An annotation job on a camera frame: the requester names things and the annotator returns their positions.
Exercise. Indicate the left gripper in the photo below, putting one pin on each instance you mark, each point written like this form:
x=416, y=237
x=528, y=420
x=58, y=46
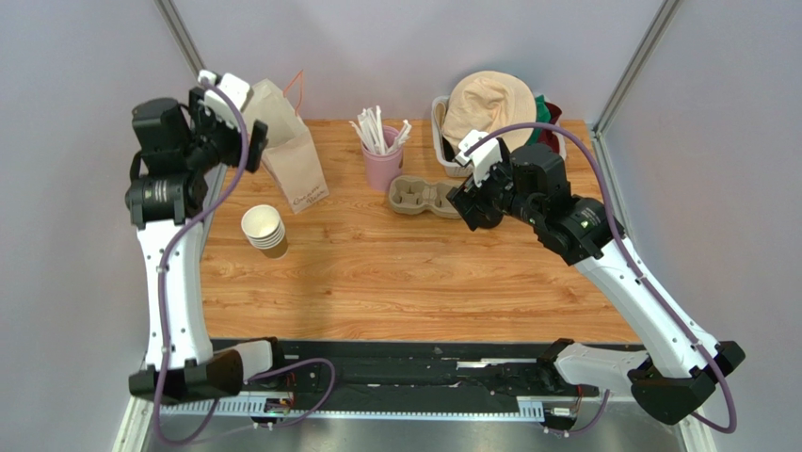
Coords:
x=257, y=145

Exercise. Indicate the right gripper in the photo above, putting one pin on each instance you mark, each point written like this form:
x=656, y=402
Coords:
x=475, y=197

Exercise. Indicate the white paper takeout bag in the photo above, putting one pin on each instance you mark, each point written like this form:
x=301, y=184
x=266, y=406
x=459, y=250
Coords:
x=290, y=155

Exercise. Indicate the cardboard cup carrier tray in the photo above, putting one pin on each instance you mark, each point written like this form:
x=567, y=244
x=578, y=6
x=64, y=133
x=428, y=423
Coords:
x=412, y=195

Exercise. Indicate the stack of paper cups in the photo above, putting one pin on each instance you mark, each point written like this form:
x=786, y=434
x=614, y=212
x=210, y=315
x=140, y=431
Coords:
x=264, y=229

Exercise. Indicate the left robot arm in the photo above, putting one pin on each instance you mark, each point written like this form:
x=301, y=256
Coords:
x=179, y=144

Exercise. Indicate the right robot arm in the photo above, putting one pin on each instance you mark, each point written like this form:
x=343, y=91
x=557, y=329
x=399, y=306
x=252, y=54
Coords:
x=680, y=365

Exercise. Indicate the stack of black lids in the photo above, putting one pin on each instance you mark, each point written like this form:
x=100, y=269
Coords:
x=482, y=220

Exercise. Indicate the white plastic basket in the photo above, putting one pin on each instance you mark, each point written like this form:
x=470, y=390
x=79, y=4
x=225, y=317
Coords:
x=445, y=152

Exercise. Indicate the beige bucket hat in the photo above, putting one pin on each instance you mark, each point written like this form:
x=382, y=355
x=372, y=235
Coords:
x=487, y=101

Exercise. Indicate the pink straw holder cup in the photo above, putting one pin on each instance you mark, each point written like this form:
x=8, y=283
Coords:
x=381, y=170

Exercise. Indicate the green cloth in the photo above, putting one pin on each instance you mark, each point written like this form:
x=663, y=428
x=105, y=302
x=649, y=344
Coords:
x=543, y=115

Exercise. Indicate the wrapped white straws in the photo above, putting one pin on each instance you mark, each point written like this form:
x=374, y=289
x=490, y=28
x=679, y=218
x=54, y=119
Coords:
x=369, y=127

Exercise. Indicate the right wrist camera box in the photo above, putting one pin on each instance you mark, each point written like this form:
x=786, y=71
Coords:
x=481, y=157

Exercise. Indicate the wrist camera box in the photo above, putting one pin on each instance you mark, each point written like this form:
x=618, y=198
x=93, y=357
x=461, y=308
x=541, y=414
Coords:
x=481, y=157
x=233, y=93

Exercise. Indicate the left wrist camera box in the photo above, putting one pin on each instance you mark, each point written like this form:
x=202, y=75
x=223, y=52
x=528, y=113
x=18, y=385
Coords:
x=233, y=93

